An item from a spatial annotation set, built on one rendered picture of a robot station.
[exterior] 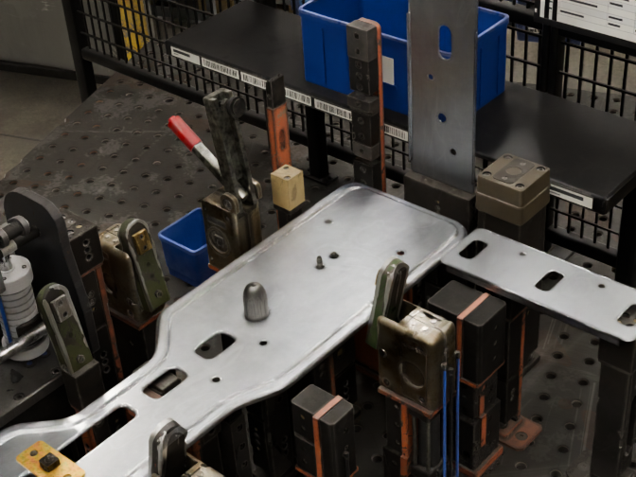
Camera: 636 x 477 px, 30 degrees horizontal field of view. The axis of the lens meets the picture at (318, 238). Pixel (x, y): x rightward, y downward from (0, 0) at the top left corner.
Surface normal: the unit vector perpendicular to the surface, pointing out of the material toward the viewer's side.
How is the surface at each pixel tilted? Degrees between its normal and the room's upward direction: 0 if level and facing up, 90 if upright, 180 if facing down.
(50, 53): 91
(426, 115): 90
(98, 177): 0
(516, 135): 0
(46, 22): 90
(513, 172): 0
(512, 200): 89
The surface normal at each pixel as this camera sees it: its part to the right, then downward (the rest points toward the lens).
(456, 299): -0.06, -0.81
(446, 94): -0.65, 0.47
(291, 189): 0.76, 0.34
